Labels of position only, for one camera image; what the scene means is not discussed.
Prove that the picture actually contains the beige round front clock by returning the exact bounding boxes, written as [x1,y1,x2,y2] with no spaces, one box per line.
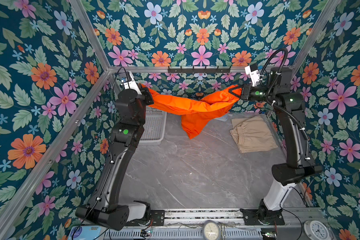
[202,220,222,240]

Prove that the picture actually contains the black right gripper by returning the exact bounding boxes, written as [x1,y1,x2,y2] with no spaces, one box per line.
[229,84,277,105]

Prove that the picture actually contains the white round corner clock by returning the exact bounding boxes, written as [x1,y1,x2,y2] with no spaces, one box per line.
[303,220,332,240]

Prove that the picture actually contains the orange shorts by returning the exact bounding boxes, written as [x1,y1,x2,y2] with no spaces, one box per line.
[149,85,239,139]

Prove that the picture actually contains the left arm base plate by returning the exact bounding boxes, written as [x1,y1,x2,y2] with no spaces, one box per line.
[126,210,166,228]

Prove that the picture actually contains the beige drawstring shorts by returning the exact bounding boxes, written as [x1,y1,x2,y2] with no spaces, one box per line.
[230,115,278,154]

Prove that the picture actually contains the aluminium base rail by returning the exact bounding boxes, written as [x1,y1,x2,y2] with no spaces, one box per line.
[102,208,336,240]

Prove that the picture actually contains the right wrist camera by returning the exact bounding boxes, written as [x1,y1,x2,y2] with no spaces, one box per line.
[245,63,261,87]

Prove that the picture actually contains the white plastic laundry basket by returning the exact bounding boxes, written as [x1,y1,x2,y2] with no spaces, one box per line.
[139,106,167,145]

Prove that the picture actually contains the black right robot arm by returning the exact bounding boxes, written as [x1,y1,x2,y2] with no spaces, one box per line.
[239,67,323,225]

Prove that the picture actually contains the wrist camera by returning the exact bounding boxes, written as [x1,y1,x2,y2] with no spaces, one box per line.
[245,63,261,87]
[121,71,142,95]

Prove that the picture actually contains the grey-blue pencil case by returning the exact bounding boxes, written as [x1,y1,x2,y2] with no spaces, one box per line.
[215,114,229,122]

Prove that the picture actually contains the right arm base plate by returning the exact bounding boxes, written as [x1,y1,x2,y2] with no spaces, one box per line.
[240,209,285,226]

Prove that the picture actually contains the blue tissue pack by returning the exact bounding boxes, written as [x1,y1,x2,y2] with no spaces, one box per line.
[68,226,105,240]

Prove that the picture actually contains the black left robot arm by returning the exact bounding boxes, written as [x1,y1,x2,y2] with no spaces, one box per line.
[76,85,154,231]

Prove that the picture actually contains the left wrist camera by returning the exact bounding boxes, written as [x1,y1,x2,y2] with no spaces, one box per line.
[121,71,142,95]

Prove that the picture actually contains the black wall hook rail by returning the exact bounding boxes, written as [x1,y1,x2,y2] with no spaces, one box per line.
[167,66,231,75]

